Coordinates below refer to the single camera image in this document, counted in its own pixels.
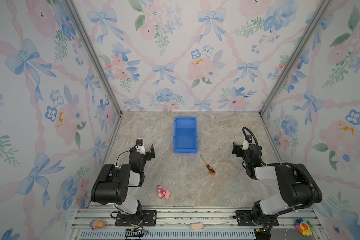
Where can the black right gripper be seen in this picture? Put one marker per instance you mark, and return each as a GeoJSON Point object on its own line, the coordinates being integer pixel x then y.
{"type": "Point", "coordinates": [239, 148]}

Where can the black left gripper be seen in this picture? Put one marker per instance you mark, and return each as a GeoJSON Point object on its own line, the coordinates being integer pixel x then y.
{"type": "Point", "coordinates": [148, 156]}

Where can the orange black handled screwdriver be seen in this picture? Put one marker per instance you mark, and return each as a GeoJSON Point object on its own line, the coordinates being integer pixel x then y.
{"type": "Point", "coordinates": [210, 169]}

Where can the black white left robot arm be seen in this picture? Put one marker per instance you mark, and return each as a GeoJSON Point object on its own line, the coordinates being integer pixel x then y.
{"type": "Point", "coordinates": [113, 182]}

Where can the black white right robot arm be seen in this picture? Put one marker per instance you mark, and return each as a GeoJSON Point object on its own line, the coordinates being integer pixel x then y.
{"type": "Point", "coordinates": [297, 189]}

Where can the blue plastic storage bin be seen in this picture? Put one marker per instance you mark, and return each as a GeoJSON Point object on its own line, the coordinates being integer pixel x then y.
{"type": "Point", "coordinates": [185, 137]}

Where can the pink plush toy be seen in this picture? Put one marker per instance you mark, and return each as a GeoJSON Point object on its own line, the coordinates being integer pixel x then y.
{"type": "Point", "coordinates": [163, 194]}

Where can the pink eraser block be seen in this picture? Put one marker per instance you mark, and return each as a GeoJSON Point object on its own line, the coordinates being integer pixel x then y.
{"type": "Point", "coordinates": [197, 226]}

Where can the small orange toy figure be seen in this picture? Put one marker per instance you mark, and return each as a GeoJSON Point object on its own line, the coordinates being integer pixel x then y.
{"type": "Point", "coordinates": [97, 224]}

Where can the colourful flower toy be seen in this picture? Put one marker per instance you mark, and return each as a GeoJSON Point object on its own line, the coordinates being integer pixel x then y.
{"type": "Point", "coordinates": [304, 227]}

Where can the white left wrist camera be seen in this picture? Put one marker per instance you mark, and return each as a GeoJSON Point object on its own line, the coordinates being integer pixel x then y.
{"type": "Point", "coordinates": [140, 146]}

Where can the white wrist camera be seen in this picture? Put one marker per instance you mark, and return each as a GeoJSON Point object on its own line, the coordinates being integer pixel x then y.
{"type": "Point", "coordinates": [140, 146]}
{"type": "Point", "coordinates": [248, 139]}

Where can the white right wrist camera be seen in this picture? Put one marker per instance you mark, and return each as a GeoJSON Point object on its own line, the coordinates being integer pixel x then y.
{"type": "Point", "coordinates": [248, 139]}

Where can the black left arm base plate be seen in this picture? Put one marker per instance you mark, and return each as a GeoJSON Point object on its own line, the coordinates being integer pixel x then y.
{"type": "Point", "coordinates": [145, 218]}

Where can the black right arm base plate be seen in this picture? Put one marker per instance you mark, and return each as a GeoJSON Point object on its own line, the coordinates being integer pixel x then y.
{"type": "Point", "coordinates": [247, 218]}

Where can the aluminium rail frame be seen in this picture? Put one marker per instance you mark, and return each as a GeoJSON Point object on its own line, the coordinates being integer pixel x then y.
{"type": "Point", "coordinates": [173, 223]}

